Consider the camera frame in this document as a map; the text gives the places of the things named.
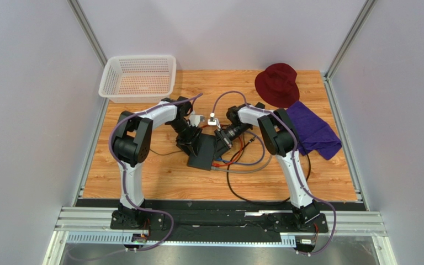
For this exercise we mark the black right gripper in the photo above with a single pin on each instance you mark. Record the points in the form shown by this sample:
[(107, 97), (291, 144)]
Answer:
[(222, 137)]

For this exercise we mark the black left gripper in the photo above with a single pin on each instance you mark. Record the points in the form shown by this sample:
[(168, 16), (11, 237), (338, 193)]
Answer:
[(191, 143)]

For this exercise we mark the black network switch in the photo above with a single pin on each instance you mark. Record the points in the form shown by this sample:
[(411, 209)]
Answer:
[(206, 150)]

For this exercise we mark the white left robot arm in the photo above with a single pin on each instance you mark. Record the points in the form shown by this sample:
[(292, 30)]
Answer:
[(129, 144)]

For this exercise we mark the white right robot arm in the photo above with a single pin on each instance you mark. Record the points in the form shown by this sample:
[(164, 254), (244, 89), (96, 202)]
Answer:
[(281, 141)]

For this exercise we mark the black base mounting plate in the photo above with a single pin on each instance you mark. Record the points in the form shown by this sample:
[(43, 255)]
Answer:
[(216, 221)]

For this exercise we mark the dark red bucket hat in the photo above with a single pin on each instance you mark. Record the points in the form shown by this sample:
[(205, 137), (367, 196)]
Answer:
[(277, 86)]

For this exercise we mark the purple cloth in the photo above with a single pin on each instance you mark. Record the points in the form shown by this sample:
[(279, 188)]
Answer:
[(313, 132)]

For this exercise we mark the white plastic basket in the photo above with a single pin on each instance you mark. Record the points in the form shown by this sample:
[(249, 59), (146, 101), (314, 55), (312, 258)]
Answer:
[(138, 78)]

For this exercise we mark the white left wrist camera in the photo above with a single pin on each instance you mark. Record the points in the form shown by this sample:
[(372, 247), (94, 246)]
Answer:
[(196, 120)]

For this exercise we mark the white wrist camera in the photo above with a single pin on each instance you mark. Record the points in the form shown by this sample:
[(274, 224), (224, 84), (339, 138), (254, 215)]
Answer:
[(196, 120), (213, 121)]

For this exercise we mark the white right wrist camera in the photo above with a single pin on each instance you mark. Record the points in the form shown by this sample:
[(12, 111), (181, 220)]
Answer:
[(213, 121)]

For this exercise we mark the aluminium frame rail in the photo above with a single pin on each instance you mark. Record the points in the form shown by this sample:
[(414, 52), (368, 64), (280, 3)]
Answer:
[(92, 225)]

